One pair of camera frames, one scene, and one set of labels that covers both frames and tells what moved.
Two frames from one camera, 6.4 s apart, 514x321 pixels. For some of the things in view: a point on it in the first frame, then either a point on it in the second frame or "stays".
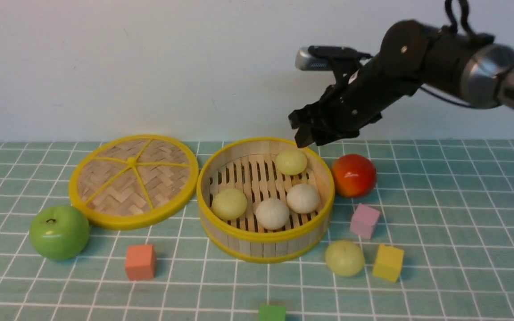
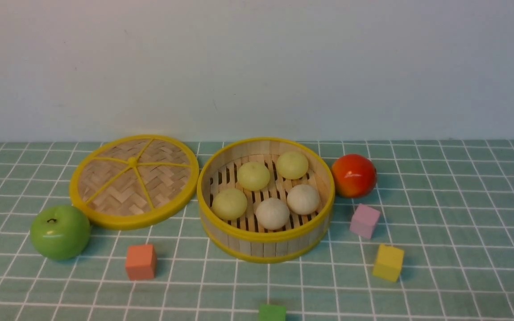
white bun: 271,213 stays
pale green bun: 345,258 to 253,176
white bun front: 302,198 stays
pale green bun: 229,203 stays
